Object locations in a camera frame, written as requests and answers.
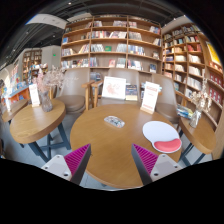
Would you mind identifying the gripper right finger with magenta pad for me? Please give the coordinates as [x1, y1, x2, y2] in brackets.
[131, 144, 182, 185]

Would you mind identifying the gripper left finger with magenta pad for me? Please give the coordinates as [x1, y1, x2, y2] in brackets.
[42, 144, 91, 185]

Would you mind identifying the white mouse pad red rest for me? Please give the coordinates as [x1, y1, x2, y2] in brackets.
[142, 121, 182, 153]

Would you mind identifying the round wooden centre table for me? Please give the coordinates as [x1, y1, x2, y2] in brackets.
[70, 104, 173, 189]

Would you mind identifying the round wooden table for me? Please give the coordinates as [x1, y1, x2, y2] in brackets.
[10, 99, 71, 162]
[70, 104, 173, 189]
[178, 116, 217, 167]

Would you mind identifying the round wooden left table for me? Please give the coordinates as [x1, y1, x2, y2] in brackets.
[10, 99, 71, 162]

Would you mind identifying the round wooden right table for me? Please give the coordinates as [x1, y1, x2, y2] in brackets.
[178, 116, 217, 167]

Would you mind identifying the standing sign with red top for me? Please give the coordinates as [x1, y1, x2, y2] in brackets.
[140, 82, 159, 114]

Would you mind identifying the brown leather left armchair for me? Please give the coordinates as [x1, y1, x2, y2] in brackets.
[56, 67, 93, 114]

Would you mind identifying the brown leather armchair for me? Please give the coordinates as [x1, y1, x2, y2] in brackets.
[92, 68, 141, 107]
[56, 67, 93, 114]

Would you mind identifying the dark book on chair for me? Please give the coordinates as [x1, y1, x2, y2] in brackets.
[125, 85, 138, 101]

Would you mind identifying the small wooden table far left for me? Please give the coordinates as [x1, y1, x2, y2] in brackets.
[2, 99, 28, 122]

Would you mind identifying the vase with white dried flowers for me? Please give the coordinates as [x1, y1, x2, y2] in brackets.
[190, 78, 212, 128]

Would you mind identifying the white sign on left table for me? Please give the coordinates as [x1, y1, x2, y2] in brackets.
[29, 84, 40, 107]

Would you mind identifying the white display card on chair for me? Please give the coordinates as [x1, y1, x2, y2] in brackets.
[102, 76, 126, 100]

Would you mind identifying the glass vase with dried flowers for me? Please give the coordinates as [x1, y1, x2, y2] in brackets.
[33, 66, 65, 112]

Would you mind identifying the brown leather middle armchair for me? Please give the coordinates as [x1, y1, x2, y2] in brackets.
[92, 68, 141, 107]

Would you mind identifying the far left wooden bookshelf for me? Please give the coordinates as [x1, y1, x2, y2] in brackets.
[22, 48, 42, 81]

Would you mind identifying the wooden right bookshelf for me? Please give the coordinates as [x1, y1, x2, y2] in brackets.
[161, 23, 224, 132]

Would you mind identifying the large wooden centre bookshelf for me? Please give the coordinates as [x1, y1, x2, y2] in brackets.
[61, 15, 162, 80]

